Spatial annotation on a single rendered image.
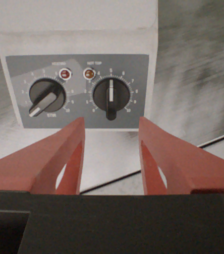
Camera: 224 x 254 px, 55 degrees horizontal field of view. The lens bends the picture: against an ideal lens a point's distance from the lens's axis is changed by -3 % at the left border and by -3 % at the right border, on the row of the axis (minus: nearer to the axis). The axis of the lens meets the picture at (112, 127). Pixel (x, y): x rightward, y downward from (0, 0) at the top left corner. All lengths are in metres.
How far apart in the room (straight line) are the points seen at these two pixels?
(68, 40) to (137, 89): 0.07
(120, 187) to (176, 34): 0.18
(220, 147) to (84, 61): 0.18
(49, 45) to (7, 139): 0.13
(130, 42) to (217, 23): 0.13
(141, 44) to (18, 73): 0.10
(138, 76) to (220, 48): 0.12
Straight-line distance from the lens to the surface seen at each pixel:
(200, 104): 0.26
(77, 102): 0.20
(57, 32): 0.17
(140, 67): 0.18
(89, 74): 0.18
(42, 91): 0.20
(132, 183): 0.26
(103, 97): 0.19
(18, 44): 0.20
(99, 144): 0.24
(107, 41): 0.18
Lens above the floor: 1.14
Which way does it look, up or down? 85 degrees down
